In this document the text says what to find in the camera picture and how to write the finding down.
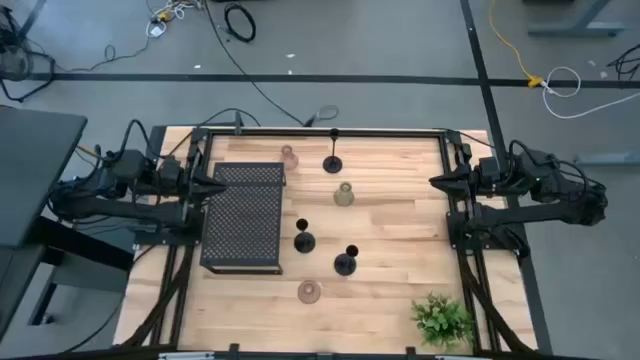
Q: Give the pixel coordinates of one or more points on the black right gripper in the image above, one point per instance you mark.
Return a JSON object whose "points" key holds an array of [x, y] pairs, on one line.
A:
{"points": [[487, 175]]}

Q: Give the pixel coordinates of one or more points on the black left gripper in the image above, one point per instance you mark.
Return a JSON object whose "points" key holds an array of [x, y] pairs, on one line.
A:
{"points": [[172, 175]]}

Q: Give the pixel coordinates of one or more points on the pink ribbed glass candle holder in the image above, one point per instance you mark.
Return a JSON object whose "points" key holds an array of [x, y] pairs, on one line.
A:
{"points": [[290, 159], [309, 292]]}

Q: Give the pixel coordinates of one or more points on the tall black candlestick holder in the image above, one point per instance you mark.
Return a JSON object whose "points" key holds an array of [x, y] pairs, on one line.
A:
{"points": [[345, 265], [304, 243], [332, 165]]}

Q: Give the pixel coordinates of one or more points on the green ribbed glass candle holder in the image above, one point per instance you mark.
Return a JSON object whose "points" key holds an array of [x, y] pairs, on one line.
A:
{"points": [[343, 196]]}

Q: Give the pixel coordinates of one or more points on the green plant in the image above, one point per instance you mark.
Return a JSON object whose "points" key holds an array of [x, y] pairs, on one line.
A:
{"points": [[442, 320]]}

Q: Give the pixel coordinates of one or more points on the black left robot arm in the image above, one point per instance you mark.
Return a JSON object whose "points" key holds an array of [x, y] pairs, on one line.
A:
{"points": [[125, 210]]}

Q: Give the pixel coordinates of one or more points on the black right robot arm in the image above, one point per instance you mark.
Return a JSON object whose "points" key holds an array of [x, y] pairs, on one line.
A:
{"points": [[525, 215]]}

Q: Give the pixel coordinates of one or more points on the black perforated metal shelf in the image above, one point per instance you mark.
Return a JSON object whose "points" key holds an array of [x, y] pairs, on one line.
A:
{"points": [[242, 220]]}

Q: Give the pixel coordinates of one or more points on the long black floor tape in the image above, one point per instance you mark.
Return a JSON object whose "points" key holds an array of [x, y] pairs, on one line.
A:
{"points": [[300, 79]]}

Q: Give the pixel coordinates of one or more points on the grey metal desk foot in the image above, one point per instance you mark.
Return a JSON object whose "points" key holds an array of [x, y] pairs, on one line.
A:
{"points": [[607, 159]]}

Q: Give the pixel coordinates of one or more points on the silver aluminium bar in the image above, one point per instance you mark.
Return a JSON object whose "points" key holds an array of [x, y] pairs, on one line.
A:
{"points": [[462, 358], [185, 356]]}

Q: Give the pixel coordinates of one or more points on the dark grey desk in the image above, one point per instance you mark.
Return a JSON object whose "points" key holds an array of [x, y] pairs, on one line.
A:
{"points": [[35, 170]]}

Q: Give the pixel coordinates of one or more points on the grey metal desk leg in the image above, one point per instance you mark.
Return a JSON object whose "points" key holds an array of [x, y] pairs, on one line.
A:
{"points": [[575, 29]]}

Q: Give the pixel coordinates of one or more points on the small clamp bracket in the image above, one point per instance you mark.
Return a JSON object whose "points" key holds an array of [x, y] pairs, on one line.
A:
{"points": [[238, 125]]}

